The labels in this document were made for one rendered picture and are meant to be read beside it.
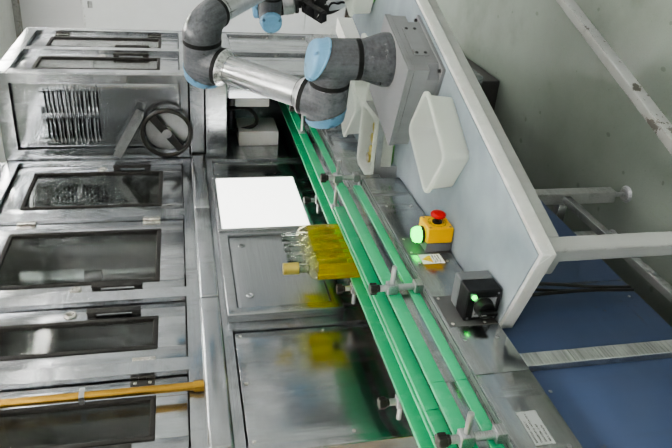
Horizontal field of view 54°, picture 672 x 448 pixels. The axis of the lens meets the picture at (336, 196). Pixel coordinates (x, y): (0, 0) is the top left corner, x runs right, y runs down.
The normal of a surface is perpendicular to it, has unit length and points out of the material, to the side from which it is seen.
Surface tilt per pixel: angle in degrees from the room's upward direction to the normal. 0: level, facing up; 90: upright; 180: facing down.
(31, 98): 90
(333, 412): 90
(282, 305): 90
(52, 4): 90
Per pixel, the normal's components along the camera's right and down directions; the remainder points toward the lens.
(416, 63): 0.15, -0.69
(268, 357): 0.08, -0.89
